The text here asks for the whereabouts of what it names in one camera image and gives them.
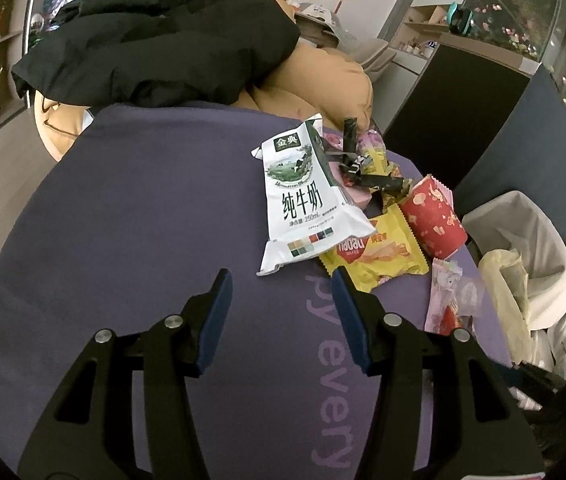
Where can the purple printed mat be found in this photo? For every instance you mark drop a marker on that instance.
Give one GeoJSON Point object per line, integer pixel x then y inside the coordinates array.
{"type": "Point", "coordinates": [138, 220]}

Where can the yellow and pink snack wrapper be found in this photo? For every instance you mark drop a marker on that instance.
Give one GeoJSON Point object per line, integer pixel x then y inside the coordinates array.
{"type": "Point", "coordinates": [377, 154]}

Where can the glass fish tank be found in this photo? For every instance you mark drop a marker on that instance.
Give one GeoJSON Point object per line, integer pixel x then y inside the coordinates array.
{"type": "Point", "coordinates": [528, 15]}

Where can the pink plastic cup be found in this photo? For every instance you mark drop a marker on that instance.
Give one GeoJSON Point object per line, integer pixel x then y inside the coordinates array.
{"type": "Point", "coordinates": [355, 196]}

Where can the red snack packet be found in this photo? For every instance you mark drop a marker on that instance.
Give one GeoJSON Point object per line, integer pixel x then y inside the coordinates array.
{"type": "Point", "coordinates": [433, 220]}

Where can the dining table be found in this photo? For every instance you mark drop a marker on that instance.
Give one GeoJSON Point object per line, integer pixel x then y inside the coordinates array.
{"type": "Point", "coordinates": [320, 22]}

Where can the beige chair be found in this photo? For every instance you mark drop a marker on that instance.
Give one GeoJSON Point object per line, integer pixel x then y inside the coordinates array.
{"type": "Point", "coordinates": [375, 57]}

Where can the white milk carton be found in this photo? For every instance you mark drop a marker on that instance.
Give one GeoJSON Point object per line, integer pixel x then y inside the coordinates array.
{"type": "Point", "coordinates": [303, 200]}

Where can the yellow snack packet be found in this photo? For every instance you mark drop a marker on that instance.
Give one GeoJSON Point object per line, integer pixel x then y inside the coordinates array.
{"type": "Point", "coordinates": [385, 262]}

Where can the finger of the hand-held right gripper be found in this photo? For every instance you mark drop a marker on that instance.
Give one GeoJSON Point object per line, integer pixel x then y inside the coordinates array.
{"type": "Point", "coordinates": [538, 377]}

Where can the black crumpled wrapper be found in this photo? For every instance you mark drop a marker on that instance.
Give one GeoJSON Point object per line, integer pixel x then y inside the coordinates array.
{"type": "Point", "coordinates": [378, 180]}

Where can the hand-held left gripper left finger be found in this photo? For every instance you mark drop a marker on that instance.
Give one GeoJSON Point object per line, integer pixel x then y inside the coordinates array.
{"type": "Point", "coordinates": [213, 320]}

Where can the black jacket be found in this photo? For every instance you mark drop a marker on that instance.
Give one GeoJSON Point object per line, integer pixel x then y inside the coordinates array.
{"type": "Point", "coordinates": [163, 35]}

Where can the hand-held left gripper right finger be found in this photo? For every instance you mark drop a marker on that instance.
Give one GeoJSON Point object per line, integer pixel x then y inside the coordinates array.
{"type": "Point", "coordinates": [350, 320]}

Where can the dark blue cabinet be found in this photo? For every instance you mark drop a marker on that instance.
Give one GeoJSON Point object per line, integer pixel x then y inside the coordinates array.
{"type": "Point", "coordinates": [473, 110]}

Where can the black stick wrapper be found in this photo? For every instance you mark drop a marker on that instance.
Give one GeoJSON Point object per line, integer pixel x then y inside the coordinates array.
{"type": "Point", "coordinates": [349, 135]}

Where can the pink and white wrapper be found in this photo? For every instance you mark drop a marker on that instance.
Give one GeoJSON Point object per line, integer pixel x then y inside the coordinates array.
{"type": "Point", "coordinates": [445, 285]}

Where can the teal object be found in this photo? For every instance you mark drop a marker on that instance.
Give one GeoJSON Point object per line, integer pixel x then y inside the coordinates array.
{"type": "Point", "coordinates": [459, 17]}

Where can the trash bin with white bag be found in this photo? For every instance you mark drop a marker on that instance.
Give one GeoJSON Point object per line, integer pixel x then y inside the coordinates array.
{"type": "Point", "coordinates": [538, 240]}

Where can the wooden wall shelf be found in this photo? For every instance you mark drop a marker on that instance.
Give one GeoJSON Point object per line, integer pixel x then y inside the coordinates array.
{"type": "Point", "coordinates": [428, 25]}

